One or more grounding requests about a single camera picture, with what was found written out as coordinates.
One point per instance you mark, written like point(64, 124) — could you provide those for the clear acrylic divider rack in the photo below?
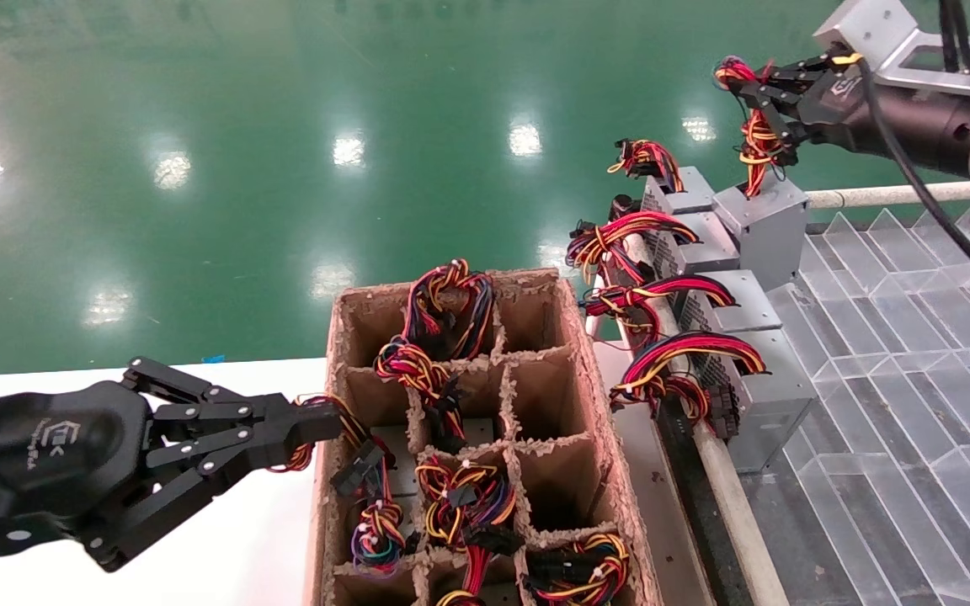
point(898, 379)

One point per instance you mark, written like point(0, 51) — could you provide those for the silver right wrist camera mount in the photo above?
point(872, 29)

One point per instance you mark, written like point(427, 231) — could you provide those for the brown cardboard divider box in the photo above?
point(544, 396)

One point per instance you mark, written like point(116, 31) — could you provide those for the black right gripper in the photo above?
point(898, 126)

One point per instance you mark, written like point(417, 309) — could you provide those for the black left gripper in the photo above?
point(39, 454)

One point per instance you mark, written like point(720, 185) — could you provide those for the black pipe connector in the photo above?
point(622, 207)

